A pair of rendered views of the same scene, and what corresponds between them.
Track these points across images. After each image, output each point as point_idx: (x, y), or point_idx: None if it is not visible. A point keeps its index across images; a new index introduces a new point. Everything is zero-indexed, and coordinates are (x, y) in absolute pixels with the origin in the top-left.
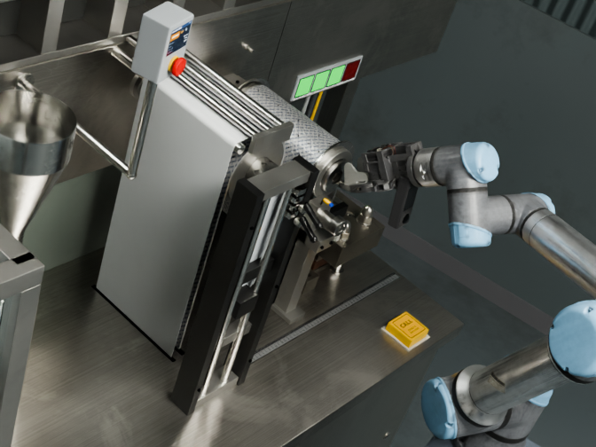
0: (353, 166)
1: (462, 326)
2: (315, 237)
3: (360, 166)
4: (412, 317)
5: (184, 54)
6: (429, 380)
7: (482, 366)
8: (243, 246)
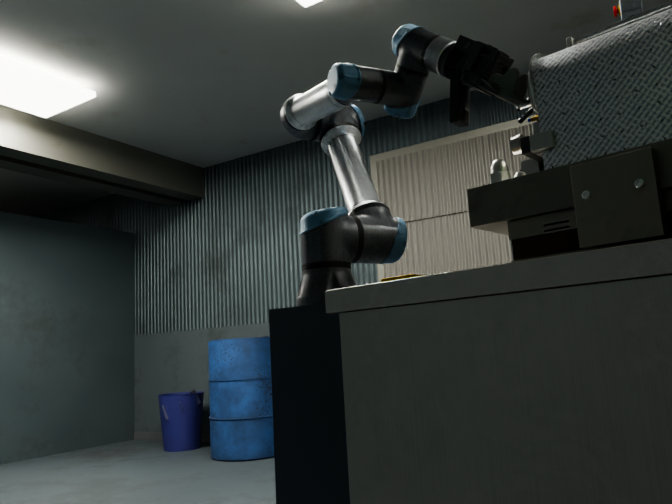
0: (519, 77)
1: (325, 295)
2: (519, 118)
3: (514, 78)
4: (402, 275)
5: (619, 3)
6: (405, 223)
7: (370, 201)
8: None
